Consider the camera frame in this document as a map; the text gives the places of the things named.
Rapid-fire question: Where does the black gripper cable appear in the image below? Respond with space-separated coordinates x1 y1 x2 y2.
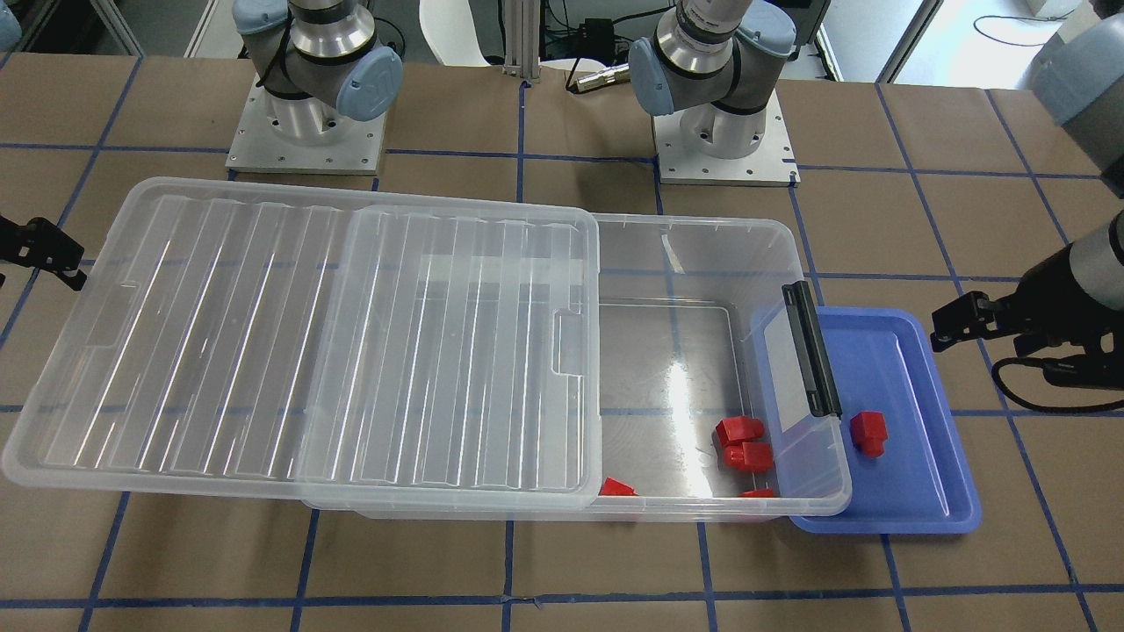
991 351 1124 413

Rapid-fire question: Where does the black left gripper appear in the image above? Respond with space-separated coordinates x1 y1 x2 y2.
931 255 1121 391

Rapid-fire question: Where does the black box latch handle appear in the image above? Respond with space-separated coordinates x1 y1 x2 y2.
782 280 842 419

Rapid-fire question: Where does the red block picked one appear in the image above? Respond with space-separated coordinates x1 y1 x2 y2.
847 410 889 459

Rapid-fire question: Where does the red block lower pair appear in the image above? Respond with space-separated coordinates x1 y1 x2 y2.
722 442 776 475

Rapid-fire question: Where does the clear plastic box lid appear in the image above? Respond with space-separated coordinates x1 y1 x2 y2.
3 177 602 514

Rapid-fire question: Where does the blue plastic tray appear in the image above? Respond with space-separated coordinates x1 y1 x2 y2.
792 305 984 535

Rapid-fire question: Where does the aluminium frame post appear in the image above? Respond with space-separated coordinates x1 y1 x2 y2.
501 0 541 83

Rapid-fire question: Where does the red block pair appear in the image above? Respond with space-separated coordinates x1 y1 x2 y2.
722 442 776 475
715 415 765 448

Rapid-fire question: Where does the clear plastic storage box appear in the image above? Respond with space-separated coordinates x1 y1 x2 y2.
312 213 854 521

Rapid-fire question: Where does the red block upper pair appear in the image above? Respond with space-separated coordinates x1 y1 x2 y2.
715 415 765 448

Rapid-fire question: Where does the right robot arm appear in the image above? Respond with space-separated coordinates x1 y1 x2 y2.
227 1 404 173

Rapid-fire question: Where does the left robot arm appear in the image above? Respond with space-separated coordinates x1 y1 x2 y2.
629 1 1123 391

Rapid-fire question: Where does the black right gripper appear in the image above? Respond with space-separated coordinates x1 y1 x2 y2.
1 216 88 291

